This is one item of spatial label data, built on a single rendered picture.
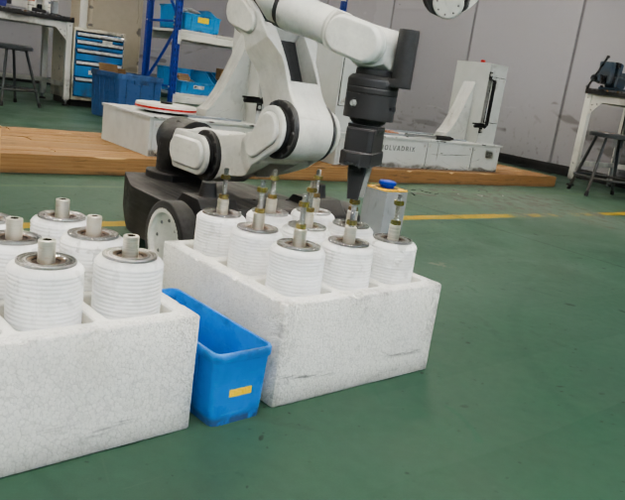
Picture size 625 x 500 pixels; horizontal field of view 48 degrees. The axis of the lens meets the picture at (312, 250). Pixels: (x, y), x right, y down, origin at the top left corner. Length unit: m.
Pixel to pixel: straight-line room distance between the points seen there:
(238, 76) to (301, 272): 2.64
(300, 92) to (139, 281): 0.87
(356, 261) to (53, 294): 0.53
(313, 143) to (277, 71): 0.20
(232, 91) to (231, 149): 1.82
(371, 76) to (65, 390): 0.67
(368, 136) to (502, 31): 6.25
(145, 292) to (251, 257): 0.30
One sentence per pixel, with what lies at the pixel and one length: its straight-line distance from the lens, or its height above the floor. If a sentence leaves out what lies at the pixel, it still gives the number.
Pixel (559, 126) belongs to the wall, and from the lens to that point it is 6.88.
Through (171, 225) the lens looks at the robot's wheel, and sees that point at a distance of 1.70.
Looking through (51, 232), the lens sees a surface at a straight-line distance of 1.18.
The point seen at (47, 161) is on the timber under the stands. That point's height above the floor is 0.05.
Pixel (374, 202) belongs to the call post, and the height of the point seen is 0.28.
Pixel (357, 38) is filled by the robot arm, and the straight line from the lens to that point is 1.18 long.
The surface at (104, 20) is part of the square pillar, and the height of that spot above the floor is 0.82.
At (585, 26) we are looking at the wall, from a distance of 6.90.
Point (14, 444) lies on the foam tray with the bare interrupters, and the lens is 0.96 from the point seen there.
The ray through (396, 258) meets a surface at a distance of 1.30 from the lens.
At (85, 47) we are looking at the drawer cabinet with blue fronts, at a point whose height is 0.53.
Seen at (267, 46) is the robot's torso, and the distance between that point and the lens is 1.76.
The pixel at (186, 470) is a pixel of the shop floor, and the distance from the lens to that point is 0.99.
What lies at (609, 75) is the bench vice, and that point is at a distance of 5.74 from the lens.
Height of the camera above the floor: 0.52
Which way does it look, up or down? 14 degrees down
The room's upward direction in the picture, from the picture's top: 8 degrees clockwise
